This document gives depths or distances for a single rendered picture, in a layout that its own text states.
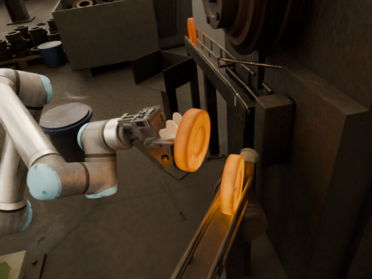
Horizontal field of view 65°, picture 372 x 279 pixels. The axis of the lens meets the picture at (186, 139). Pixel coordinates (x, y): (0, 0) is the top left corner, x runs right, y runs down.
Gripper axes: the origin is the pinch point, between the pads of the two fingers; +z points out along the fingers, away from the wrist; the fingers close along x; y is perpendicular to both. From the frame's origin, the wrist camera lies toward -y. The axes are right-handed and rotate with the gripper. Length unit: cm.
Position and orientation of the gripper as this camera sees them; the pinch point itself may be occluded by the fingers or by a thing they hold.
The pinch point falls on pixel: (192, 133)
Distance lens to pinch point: 70.3
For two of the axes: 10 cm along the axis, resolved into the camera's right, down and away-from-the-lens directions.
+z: 8.4, -0.7, -5.4
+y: -3.5, -8.2, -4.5
